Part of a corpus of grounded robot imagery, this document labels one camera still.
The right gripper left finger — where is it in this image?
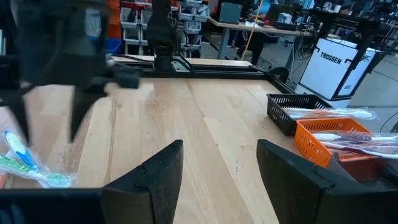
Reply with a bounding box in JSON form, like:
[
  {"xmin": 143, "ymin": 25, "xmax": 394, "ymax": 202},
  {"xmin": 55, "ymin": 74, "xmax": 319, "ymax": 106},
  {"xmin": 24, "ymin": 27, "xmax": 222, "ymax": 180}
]
[{"xmin": 0, "ymin": 139, "xmax": 185, "ymax": 224}]

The person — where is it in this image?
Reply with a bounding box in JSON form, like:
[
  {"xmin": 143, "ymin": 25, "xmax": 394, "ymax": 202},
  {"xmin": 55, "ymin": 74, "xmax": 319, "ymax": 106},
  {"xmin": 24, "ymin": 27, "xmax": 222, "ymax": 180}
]
[{"xmin": 247, "ymin": 0, "xmax": 276, "ymax": 66}]

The black aluminium table frame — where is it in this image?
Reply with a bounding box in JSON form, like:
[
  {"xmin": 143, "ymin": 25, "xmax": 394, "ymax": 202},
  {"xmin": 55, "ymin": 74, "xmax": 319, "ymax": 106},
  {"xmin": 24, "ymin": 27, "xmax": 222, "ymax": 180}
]
[{"xmin": 107, "ymin": 54, "xmax": 296, "ymax": 94}]

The purple toothbrush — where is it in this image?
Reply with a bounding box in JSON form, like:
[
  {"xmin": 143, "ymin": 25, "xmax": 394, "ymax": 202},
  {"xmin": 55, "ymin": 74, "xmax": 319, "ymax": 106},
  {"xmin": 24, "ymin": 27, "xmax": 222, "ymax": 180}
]
[
  {"xmin": 320, "ymin": 141, "xmax": 398, "ymax": 160},
  {"xmin": 312, "ymin": 130, "xmax": 398, "ymax": 143}
]

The green toothbrush in clear wrapper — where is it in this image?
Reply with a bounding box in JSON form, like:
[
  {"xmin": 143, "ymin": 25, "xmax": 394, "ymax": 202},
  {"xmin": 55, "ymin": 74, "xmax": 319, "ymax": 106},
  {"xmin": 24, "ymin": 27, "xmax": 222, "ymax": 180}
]
[{"xmin": 0, "ymin": 154, "xmax": 74, "ymax": 190}]

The blue toothbrush in clear wrapper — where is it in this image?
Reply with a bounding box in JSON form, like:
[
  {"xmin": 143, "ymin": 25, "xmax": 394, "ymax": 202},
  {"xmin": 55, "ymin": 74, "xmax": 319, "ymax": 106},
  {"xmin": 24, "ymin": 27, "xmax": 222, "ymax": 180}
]
[{"xmin": 3, "ymin": 129, "xmax": 43, "ymax": 174}]

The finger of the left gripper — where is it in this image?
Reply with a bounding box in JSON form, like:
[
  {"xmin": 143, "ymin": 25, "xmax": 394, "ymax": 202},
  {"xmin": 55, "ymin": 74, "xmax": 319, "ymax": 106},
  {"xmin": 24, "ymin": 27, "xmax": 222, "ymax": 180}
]
[
  {"xmin": 0, "ymin": 91, "xmax": 31, "ymax": 146},
  {"xmin": 69, "ymin": 88, "xmax": 106, "ymax": 143}
]

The orange perforated plastic basket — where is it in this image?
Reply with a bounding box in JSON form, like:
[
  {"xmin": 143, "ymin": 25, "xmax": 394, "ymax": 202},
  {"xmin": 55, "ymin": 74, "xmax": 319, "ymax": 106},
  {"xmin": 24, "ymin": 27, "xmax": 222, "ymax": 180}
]
[{"xmin": 294, "ymin": 117, "xmax": 385, "ymax": 183}]

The yellow hanging cable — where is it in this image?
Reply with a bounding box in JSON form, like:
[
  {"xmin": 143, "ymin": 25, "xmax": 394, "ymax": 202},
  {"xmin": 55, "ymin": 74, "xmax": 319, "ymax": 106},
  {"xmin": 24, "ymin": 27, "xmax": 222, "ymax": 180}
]
[{"xmin": 241, "ymin": 0, "xmax": 264, "ymax": 60}]

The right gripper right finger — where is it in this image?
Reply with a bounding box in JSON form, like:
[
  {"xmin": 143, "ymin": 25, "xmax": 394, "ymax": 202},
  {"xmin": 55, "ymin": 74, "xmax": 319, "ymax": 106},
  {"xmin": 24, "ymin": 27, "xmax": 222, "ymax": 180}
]
[{"xmin": 256, "ymin": 138, "xmax": 398, "ymax": 224}]

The black laptop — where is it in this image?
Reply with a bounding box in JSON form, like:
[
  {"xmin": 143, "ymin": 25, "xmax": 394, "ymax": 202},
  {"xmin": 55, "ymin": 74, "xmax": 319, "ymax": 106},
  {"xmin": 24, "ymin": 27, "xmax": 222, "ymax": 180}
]
[{"xmin": 264, "ymin": 2, "xmax": 296, "ymax": 25}]

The white bin shelf unit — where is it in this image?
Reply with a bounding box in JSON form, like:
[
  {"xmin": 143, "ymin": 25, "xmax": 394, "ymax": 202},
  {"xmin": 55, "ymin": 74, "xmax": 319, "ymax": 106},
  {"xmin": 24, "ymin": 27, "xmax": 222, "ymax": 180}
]
[{"xmin": 119, "ymin": 0, "xmax": 213, "ymax": 58}]

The wooden office desk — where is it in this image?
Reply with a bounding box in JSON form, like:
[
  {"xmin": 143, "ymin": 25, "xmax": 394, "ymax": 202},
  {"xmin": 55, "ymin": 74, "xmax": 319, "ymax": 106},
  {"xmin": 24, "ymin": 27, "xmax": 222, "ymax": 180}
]
[{"xmin": 206, "ymin": 17, "xmax": 313, "ymax": 60}]

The black perforated plastic basket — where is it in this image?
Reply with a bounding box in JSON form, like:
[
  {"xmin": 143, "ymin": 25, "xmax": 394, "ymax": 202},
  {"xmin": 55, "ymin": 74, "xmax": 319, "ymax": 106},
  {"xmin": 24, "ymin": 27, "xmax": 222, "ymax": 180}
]
[{"xmin": 266, "ymin": 93, "xmax": 333, "ymax": 137}]

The white Trossen equipment cart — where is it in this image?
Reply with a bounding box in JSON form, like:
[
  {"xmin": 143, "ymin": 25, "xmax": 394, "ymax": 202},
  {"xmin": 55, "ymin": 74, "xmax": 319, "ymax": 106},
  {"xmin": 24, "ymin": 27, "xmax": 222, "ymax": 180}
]
[{"xmin": 294, "ymin": 37, "xmax": 384, "ymax": 109}]

